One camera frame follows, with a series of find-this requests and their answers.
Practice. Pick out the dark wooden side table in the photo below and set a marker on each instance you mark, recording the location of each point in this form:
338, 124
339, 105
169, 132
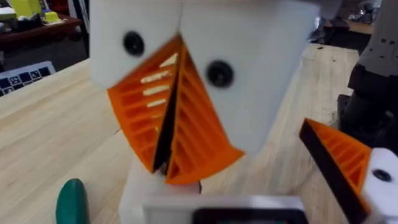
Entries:
37, 31

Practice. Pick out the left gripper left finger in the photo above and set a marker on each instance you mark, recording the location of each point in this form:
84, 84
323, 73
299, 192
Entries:
133, 193

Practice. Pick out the green disc with holes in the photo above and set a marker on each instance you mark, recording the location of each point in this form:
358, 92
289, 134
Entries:
72, 203

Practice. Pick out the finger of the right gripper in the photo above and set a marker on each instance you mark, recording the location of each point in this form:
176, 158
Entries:
248, 46
136, 102

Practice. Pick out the large yellow box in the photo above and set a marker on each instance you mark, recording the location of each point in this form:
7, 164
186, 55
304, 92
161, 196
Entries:
25, 7

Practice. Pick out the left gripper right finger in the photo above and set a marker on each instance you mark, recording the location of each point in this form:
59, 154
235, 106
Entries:
348, 158

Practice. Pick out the black and white marker board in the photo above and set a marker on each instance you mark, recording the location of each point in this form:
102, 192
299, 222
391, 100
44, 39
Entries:
21, 77

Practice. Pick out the small yellow block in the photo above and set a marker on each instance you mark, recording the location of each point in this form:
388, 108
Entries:
51, 16

